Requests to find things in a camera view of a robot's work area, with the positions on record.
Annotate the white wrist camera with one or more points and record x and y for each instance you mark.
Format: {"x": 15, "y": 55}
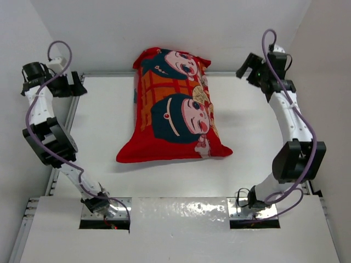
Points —
{"x": 57, "y": 64}
{"x": 276, "y": 49}

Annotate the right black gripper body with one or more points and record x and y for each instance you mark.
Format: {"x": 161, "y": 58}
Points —
{"x": 258, "y": 73}

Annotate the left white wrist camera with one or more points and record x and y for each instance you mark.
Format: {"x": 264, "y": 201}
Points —
{"x": 57, "y": 64}

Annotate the metal base plate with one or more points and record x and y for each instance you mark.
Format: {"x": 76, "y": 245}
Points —
{"x": 239, "y": 211}
{"x": 115, "y": 211}

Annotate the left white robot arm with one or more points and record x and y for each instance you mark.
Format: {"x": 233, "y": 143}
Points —
{"x": 48, "y": 138}

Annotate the red patterned pillowcase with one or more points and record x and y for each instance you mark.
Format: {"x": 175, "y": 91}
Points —
{"x": 174, "y": 115}

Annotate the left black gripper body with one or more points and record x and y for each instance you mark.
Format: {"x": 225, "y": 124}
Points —
{"x": 61, "y": 88}

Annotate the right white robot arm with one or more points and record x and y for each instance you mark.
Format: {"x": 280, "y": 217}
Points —
{"x": 301, "y": 154}

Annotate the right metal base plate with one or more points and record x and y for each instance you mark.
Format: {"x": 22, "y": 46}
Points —
{"x": 239, "y": 211}

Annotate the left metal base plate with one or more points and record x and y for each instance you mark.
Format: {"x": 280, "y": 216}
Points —
{"x": 115, "y": 211}

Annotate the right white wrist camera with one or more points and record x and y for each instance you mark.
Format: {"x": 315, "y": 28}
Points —
{"x": 276, "y": 49}

